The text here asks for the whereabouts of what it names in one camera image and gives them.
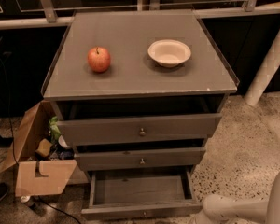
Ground grey bottom drawer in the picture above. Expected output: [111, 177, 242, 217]
[81, 166, 202, 220]

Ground grey drawer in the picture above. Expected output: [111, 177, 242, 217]
[81, 166, 202, 220]
[75, 147, 206, 171]
[58, 114, 222, 146]

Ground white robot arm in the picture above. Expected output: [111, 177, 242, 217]
[189, 172, 280, 224]

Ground grey drawer cabinet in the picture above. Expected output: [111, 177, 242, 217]
[40, 10, 240, 191]

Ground grey top drawer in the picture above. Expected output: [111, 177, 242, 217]
[58, 114, 222, 146]

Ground grey middle drawer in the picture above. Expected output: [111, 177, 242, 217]
[75, 147, 206, 171]

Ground white bowl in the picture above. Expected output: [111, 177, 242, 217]
[147, 39, 191, 68]

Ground red apple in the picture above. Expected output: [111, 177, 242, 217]
[88, 47, 111, 73]

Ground white cup in box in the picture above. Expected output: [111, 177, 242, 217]
[58, 136, 72, 149]

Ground green bag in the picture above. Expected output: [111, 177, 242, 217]
[49, 116, 61, 144]

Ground yellow sponge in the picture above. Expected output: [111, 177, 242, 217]
[35, 139, 52, 158]

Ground metal railing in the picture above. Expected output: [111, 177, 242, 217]
[0, 0, 280, 30]

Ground cardboard box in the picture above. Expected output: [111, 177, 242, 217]
[2, 101, 79, 197]

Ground white diagonal pole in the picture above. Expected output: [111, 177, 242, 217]
[244, 29, 280, 106]

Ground black cable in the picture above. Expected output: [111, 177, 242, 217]
[0, 54, 82, 224]

